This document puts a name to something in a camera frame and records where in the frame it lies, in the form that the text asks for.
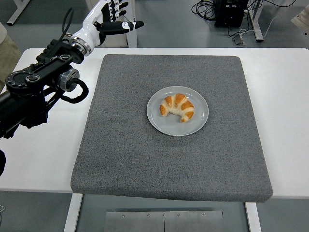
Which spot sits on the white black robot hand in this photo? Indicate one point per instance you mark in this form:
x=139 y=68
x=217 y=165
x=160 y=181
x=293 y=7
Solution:
x=90 y=31

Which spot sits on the golden croissant bread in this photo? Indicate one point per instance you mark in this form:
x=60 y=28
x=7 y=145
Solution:
x=178 y=104

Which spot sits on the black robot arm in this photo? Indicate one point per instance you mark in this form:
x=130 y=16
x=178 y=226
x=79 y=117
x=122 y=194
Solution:
x=24 y=106

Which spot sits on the grey round plate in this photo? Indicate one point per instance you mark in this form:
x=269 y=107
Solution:
x=173 y=128

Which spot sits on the person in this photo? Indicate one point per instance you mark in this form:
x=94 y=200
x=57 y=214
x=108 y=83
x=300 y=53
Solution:
x=8 y=50
x=301 y=19

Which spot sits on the black computer tower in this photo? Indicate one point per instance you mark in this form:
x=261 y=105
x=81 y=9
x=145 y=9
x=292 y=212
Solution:
x=229 y=13

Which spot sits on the grey foot pedal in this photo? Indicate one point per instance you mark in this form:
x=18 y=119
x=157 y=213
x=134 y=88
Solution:
x=239 y=40

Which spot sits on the grey felt mat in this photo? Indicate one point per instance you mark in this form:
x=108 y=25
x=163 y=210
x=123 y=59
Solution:
x=169 y=164

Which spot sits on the white desk leg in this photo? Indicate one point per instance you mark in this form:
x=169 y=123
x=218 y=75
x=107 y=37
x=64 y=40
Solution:
x=256 y=21

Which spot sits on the white table leg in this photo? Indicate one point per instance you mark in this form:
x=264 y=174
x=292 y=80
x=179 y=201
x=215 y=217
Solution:
x=72 y=212
x=253 y=217

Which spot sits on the white desk foot frame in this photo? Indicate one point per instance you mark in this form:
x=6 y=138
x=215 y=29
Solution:
x=18 y=12

